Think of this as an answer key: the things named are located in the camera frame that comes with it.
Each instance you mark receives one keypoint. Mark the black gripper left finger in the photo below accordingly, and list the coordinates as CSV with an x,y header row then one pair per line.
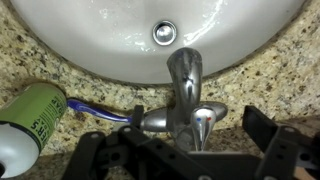
x,y
100,153

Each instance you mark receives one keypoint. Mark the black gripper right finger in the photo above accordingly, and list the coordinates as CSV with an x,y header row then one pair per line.
x,y
280,146

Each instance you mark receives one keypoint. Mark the chrome tap faucet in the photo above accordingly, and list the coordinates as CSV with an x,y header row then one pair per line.
x,y
186,80

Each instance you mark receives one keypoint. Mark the blue toothbrush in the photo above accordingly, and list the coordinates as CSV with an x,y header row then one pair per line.
x,y
96,111

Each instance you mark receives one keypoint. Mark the green soap pump bottle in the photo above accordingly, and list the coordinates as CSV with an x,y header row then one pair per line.
x,y
30,123

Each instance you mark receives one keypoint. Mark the white oval sink basin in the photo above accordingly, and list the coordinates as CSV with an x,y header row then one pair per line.
x,y
100,33

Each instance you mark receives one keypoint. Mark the chrome sink drain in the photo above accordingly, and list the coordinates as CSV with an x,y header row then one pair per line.
x,y
164,32

